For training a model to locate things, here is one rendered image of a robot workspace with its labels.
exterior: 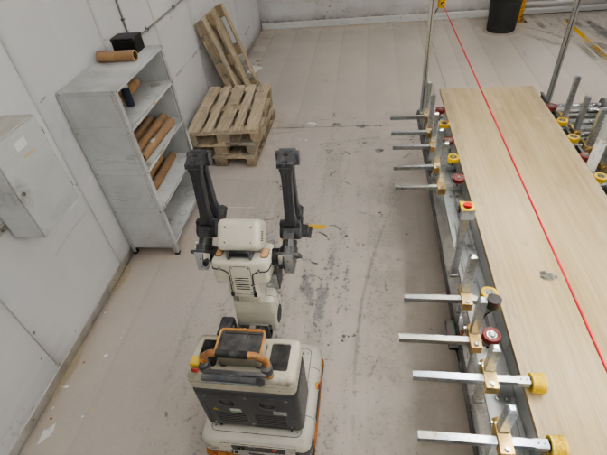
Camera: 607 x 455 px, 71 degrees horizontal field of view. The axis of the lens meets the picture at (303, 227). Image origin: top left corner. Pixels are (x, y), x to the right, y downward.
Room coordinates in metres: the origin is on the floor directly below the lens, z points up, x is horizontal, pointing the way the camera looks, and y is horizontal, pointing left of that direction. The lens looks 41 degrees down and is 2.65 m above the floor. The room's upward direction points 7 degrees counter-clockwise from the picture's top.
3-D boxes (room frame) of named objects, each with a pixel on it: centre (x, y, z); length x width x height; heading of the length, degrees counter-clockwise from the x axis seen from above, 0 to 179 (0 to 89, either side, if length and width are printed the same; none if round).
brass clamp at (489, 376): (0.87, -0.69, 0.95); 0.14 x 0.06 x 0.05; 169
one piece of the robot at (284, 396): (1.22, 0.36, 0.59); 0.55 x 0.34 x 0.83; 78
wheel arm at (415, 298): (1.37, -0.69, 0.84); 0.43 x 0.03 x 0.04; 79
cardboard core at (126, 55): (3.44, 1.26, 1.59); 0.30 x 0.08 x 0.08; 79
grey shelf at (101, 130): (3.33, 1.28, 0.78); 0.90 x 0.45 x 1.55; 169
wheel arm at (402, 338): (1.13, -0.61, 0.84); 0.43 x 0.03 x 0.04; 79
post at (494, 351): (0.90, -0.70, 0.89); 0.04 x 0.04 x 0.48; 79
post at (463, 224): (1.64, -0.84, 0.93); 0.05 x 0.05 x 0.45; 79
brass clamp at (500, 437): (0.63, -0.64, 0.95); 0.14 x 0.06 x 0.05; 169
